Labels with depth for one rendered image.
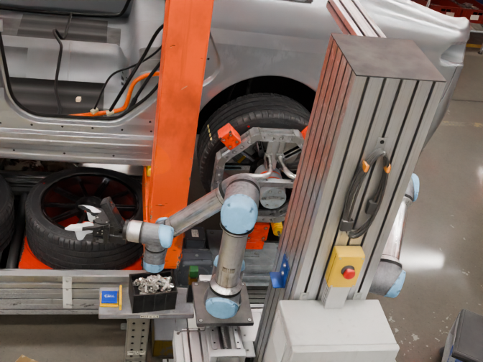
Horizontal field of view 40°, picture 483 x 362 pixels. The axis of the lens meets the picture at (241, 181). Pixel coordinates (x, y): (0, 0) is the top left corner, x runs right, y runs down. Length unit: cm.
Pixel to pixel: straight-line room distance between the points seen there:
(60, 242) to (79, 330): 51
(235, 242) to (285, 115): 113
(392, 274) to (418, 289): 162
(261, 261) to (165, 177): 111
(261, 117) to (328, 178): 136
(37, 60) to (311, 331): 256
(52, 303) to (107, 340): 35
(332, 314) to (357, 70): 81
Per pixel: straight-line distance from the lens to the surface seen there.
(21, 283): 337
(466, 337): 359
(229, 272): 228
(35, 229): 343
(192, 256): 342
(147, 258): 232
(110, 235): 231
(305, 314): 210
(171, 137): 270
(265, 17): 309
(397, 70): 176
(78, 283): 335
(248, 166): 332
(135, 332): 320
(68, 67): 402
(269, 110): 319
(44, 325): 362
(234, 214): 209
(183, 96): 261
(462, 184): 539
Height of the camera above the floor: 272
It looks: 35 degrees down
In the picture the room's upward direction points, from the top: 11 degrees clockwise
